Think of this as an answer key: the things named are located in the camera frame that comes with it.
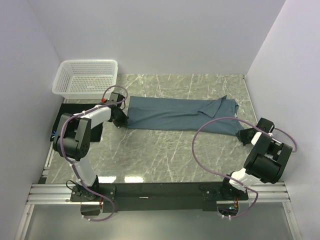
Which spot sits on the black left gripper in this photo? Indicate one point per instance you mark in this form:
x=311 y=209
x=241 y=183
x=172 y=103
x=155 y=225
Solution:
x=123 y=121

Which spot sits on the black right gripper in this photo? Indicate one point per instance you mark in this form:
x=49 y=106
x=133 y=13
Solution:
x=241 y=135

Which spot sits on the blue-grey t-shirt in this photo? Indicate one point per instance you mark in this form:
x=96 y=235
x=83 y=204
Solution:
x=170 y=114

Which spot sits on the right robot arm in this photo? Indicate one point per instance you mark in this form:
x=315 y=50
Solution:
x=265 y=163

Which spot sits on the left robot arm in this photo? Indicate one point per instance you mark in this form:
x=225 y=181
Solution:
x=73 y=138

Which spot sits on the folded black t-shirt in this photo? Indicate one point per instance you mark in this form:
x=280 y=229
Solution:
x=74 y=108

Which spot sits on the white plastic basket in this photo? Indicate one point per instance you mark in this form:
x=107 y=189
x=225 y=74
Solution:
x=85 y=78

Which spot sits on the black base beam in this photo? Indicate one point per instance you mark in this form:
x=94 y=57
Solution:
x=156 y=197

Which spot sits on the aluminium rail frame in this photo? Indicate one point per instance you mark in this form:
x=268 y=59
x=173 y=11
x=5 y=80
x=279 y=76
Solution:
x=169 y=167

